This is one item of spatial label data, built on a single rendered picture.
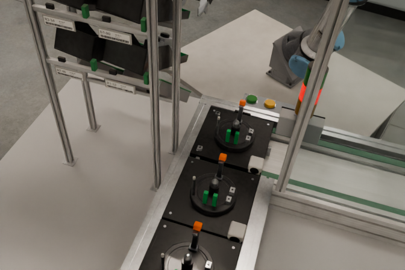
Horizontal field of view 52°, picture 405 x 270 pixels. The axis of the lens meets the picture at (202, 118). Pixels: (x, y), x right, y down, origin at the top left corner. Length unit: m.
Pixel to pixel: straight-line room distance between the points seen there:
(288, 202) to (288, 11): 2.96
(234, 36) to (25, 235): 1.30
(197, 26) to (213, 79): 1.95
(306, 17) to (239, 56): 2.18
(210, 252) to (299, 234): 0.34
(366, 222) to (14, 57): 2.85
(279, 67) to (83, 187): 0.94
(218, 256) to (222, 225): 0.10
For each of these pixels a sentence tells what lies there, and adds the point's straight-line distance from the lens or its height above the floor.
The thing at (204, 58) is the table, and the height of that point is 0.86.
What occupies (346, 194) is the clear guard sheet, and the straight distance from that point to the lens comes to 1.32.
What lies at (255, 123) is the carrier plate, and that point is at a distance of 1.50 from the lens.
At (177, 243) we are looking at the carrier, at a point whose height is 0.99.
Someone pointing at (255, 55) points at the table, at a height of 0.86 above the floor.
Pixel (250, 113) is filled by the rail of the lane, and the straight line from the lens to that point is 1.55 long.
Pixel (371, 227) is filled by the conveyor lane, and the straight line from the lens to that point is 1.42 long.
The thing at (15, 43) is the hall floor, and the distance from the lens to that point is 3.70.
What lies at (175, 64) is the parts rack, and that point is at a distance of 1.25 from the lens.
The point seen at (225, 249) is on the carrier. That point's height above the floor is 0.97.
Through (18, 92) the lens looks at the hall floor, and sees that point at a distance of 3.22.
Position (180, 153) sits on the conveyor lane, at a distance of 1.39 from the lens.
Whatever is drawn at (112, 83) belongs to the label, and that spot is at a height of 1.29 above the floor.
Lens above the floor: 2.02
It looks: 45 degrees down
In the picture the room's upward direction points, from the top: 5 degrees clockwise
